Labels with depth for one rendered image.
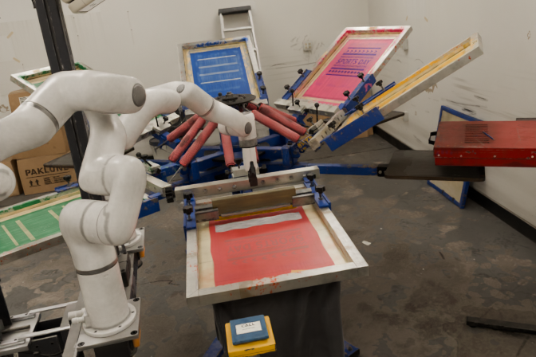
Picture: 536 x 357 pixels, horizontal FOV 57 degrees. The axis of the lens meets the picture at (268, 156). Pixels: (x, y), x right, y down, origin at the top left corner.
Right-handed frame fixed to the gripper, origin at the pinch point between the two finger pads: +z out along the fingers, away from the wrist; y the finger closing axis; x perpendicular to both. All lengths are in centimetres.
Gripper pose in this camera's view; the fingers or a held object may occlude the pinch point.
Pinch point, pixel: (252, 179)
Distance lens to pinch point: 207.4
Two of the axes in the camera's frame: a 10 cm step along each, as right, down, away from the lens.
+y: 1.4, 2.9, -9.5
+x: 9.8, -1.4, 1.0
